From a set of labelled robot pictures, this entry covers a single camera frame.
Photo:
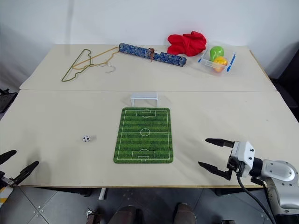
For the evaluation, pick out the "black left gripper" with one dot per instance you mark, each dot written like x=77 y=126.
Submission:
x=5 y=179

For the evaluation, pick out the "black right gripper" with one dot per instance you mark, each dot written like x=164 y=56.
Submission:
x=234 y=166

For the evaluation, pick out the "green soccer field mat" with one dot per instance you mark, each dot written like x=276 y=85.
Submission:
x=144 y=137

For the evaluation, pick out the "small soccer ball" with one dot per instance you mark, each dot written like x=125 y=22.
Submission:
x=86 y=138

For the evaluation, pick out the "black tray-like object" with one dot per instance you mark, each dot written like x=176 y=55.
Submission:
x=7 y=100

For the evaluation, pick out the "brown rounded shape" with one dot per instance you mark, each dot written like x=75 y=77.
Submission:
x=126 y=215
x=185 y=213

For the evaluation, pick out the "white miniature goal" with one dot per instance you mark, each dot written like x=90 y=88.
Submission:
x=144 y=96

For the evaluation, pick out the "small brown metal object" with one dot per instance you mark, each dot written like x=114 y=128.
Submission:
x=92 y=217

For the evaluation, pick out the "orange toy fruit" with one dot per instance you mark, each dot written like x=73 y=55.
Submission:
x=221 y=61

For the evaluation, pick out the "green toy fruit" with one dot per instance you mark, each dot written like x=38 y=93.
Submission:
x=216 y=52

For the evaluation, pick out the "red cloth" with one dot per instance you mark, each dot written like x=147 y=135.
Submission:
x=187 y=43

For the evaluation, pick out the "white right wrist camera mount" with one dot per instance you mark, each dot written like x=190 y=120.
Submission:
x=245 y=151

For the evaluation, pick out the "white table leg bracket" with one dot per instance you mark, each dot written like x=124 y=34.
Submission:
x=102 y=194

